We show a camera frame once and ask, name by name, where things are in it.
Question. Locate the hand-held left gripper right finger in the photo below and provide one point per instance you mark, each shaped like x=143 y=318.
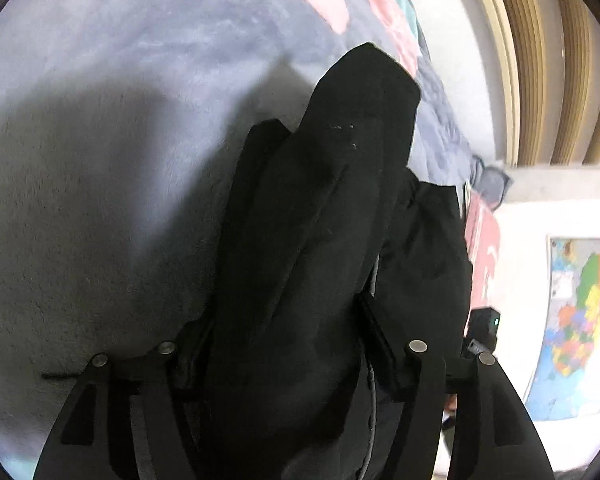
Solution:
x=380 y=345

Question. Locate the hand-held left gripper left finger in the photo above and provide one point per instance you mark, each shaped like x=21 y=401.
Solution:
x=155 y=410

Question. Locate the black jacket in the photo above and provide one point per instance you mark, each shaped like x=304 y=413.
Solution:
x=320 y=240

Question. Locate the grey blanket with pink print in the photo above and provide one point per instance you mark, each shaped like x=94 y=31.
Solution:
x=130 y=135

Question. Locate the beige pleated curtain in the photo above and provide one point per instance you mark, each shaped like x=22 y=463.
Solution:
x=555 y=60

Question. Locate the colourful wall map poster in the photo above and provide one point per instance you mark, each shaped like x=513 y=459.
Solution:
x=580 y=320

